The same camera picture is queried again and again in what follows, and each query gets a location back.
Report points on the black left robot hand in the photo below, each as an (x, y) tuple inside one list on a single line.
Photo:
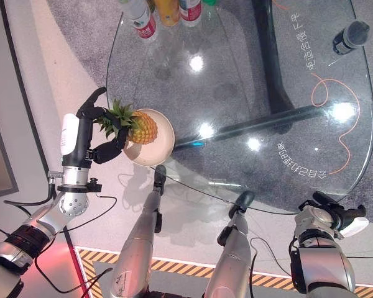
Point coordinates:
[(81, 136)]

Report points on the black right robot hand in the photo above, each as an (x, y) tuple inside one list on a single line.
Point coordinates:
[(348, 217)]

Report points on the yellow pineapple with green leaves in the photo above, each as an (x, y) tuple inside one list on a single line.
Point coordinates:
[(144, 128)]

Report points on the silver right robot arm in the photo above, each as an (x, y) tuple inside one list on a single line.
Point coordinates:
[(320, 260)]

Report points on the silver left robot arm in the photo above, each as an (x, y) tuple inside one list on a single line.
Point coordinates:
[(71, 203)]

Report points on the cream round plate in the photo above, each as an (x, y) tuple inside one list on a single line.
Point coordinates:
[(155, 152)]

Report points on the silver right robot leg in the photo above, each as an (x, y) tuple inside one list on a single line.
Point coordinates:
[(233, 257)]

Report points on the silver robot leg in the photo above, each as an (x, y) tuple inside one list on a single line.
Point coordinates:
[(136, 248), (233, 257)]

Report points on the silver left robot leg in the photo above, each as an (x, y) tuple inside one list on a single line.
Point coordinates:
[(136, 248)]

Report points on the clear water bottle red label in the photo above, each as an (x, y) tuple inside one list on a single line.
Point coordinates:
[(190, 10), (143, 20)]

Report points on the orange juice bottle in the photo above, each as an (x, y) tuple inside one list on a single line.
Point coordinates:
[(168, 12)]

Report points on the grey carpet with orange line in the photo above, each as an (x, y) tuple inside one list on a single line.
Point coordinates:
[(230, 77)]

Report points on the yellow black hazard tape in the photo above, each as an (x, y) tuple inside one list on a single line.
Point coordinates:
[(180, 268)]

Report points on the black table base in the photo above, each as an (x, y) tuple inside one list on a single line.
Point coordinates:
[(273, 62)]

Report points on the dark bottle with black label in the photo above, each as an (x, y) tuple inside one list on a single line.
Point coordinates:
[(351, 37)]

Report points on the green bottle cap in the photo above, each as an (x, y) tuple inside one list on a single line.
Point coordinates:
[(209, 2)]

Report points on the grey framed wall panel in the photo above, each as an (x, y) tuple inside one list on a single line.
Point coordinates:
[(0, 155)]

